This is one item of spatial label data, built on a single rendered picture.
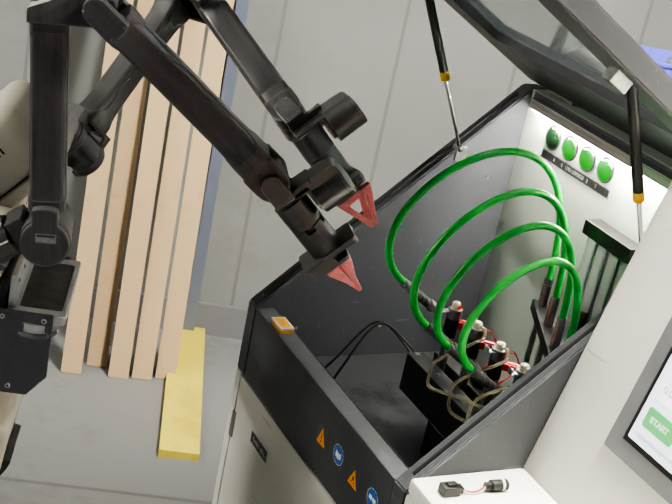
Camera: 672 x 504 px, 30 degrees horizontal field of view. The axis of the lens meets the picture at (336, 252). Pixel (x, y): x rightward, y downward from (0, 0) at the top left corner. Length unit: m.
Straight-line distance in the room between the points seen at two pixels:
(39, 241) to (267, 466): 0.79
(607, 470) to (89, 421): 2.22
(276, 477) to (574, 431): 0.68
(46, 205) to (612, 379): 0.93
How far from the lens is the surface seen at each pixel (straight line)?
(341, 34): 4.20
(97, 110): 2.41
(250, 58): 2.32
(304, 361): 2.39
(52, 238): 2.00
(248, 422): 2.62
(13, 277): 2.20
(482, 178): 2.69
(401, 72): 4.25
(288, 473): 2.46
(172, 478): 3.72
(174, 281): 4.12
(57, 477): 3.67
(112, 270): 4.14
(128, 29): 1.88
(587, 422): 2.07
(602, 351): 2.07
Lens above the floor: 2.03
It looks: 22 degrees down
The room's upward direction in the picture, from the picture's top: 12 degrees clockwise
